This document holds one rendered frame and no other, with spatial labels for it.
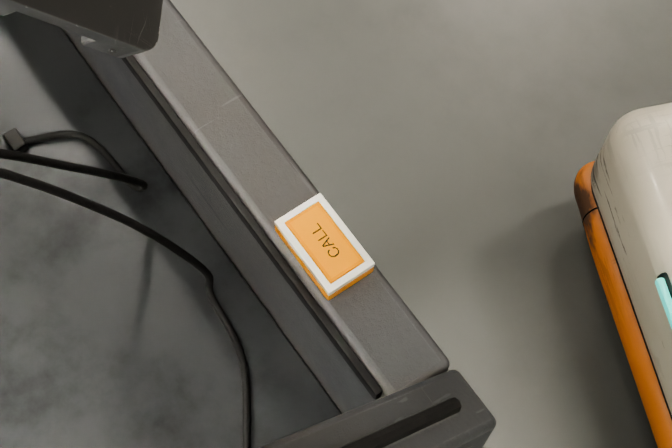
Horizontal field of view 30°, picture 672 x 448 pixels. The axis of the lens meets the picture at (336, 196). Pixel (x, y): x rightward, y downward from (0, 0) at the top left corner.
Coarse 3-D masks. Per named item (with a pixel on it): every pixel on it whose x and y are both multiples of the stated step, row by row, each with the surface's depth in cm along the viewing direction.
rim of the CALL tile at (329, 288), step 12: (312, 204) 67; (324, 204) 67; (288, 216) 66; (336, 216) 67; (288, 240) 66; (300, 252) 66; (360, 252) 66; (312, 264) 65; (372, 264) 66; (324, 276) 65; (348, 276) 65; (324, 288) 65; (336, 288) 65
